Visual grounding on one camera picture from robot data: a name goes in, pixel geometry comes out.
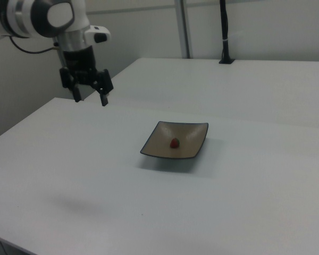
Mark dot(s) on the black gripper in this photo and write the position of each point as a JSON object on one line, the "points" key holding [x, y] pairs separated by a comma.
{"points": [[79, 63]]}

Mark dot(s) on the red strawberry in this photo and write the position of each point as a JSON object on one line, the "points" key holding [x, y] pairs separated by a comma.
{"points": [[174, 143]]}

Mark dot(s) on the grey metal partition post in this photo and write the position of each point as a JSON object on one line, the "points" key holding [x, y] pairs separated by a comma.
{"points": [[183, 26]]}

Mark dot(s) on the square tan ceramic plate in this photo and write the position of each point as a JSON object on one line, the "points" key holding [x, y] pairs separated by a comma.
{"points": [[159, 143]]}

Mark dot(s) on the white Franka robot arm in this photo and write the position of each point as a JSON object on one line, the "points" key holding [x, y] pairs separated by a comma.
{"points": [[24, 18]]}

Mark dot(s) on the black pole with base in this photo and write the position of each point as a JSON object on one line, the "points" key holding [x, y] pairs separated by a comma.
{"points": [[225, 26]]}

